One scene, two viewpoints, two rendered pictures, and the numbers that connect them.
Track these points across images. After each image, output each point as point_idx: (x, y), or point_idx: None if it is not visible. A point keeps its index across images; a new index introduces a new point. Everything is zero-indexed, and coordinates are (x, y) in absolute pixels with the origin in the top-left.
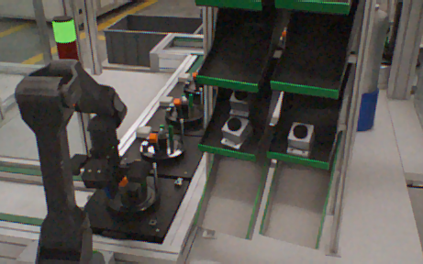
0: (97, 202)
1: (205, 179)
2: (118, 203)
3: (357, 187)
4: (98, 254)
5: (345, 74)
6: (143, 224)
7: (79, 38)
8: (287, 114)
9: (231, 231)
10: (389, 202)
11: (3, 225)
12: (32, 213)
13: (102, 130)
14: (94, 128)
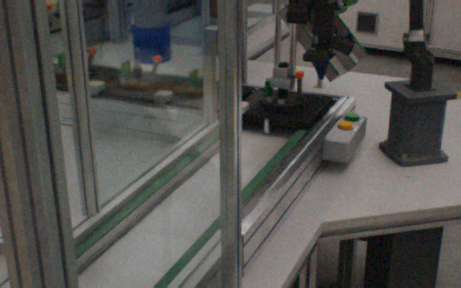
0: (279, 115)
1: (254, 85)
2: (293, 101)
3: (250, 71)
4: (387, 82)
5: None
6: (315, 101)
7: None
8: None
9: (340, 73)
10: (272, 67)
11: (300, 150)
12: (260, 158)
13: (342, 6)
14: (341, 6)
